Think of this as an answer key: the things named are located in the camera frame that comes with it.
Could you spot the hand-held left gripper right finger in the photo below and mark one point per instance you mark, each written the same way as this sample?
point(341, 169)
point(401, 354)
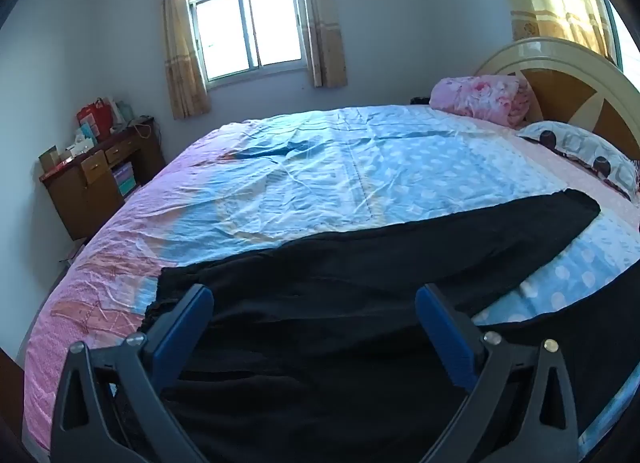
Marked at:
point(445, 338)

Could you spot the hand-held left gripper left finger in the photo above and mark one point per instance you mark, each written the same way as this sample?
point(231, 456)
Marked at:
point(182, 338)

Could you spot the black pants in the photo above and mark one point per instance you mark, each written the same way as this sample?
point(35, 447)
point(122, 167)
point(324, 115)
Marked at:
point(350, 283)

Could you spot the wooden desk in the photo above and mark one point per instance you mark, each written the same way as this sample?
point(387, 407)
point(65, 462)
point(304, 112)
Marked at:
point(95, 198)

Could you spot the stacked pastel boxes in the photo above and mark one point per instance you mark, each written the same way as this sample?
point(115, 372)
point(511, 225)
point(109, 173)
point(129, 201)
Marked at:
point(123, 179)

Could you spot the brown wooden door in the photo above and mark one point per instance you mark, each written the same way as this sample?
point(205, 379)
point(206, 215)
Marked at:
point(10, 393)

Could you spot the blue and pink bed sheet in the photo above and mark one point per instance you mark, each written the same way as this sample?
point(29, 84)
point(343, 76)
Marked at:
point(300, 168)

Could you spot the white tissue box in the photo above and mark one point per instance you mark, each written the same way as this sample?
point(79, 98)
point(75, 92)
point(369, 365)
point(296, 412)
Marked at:
point(80, 149)

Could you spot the brown cardboard box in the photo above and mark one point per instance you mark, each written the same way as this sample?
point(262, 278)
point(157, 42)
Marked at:
point(49, 159)

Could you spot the teal box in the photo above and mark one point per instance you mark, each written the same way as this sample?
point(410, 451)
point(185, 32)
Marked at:
point(86, 133)

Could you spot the white paper bag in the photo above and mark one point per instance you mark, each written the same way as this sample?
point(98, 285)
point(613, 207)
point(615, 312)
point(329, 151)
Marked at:
point(121, 112)

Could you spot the patterned pillow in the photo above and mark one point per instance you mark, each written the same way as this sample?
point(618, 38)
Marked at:
point(575, 143)

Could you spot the red gift bag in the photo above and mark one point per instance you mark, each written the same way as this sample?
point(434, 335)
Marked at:
point(100, 115)

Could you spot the folded pink floral blanket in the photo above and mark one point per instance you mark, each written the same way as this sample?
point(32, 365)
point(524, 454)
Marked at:
point(480, 98)

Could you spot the cream and wood headboard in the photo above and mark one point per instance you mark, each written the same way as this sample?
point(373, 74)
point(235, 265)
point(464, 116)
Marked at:
point(550, 58)

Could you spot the window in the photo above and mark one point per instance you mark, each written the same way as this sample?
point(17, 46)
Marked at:
point(225, 33)

